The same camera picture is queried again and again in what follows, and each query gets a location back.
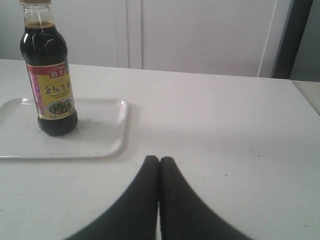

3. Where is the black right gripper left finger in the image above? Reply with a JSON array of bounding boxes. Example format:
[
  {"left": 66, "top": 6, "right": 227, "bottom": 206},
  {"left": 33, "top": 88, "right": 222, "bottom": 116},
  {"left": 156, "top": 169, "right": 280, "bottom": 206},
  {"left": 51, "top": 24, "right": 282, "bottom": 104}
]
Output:
[{"left": 68, "top": 155, "right": 160, "bottom": 240}]

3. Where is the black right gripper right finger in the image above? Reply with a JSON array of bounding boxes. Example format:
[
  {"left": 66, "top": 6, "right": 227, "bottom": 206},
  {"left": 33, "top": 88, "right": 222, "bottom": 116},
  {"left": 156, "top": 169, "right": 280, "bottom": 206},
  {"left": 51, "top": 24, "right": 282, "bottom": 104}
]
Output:
[{"left": 159, "top": 156, "right": 250, "bottom": 240}]

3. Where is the dark soy sauce bottle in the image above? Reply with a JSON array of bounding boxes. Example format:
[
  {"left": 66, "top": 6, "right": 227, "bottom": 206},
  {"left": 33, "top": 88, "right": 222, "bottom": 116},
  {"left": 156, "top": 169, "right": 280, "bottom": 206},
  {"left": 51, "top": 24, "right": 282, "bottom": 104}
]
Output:
[{"left": 19, "top": 0, "right": 78, "bottom": 137}]

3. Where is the white plastic tray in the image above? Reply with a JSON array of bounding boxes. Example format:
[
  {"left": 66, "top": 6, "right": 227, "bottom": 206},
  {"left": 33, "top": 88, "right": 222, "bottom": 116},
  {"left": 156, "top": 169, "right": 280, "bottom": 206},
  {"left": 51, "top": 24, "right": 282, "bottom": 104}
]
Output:
[{"left": 0, "top": 97, "right": 129, "bottom": 160}]

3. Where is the dark vertical post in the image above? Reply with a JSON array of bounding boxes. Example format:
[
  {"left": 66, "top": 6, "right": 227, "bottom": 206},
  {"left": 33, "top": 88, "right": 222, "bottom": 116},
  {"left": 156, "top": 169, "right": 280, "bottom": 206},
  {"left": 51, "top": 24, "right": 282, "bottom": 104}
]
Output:
[{"left": 271, "top": 0, "right": 314, "bottom": 79}]

